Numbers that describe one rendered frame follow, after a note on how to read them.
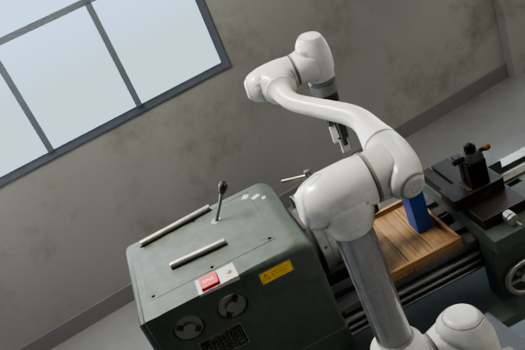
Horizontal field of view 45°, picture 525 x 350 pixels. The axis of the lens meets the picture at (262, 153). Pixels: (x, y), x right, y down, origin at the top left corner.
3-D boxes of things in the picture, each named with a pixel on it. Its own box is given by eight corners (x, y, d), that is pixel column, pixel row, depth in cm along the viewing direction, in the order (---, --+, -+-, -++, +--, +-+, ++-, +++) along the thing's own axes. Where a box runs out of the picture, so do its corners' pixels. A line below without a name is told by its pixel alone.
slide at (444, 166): (485, 230, 222) (483, 221, 220) (423, 180, 260) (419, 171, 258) (529, 208, 224) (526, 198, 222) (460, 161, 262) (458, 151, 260)
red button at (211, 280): (204, 294, 195) (201, 289, 194) (200, 283, 200) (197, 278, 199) (221, 285, 195) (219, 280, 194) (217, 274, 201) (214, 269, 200)
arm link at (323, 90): (327, 66, 208) (332, 80, 211) (303, 77, 207) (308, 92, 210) (339, 76, 201) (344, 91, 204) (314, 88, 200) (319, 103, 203)
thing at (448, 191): (456, 212, 228) (454, 201, 226) (441, 200, 237) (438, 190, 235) (505, 187, 230) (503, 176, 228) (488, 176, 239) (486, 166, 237)
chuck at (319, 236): (338, 291, 221) (308, 219, 208) (308, 249, 250) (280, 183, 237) (347, 287, 222) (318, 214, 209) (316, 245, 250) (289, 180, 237)
